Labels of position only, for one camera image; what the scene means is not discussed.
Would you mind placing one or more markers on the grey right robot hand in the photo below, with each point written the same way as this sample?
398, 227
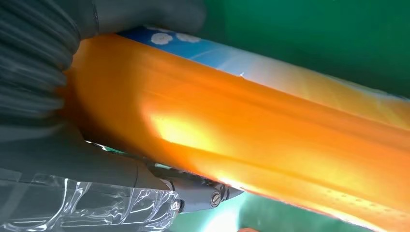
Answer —
80, 166

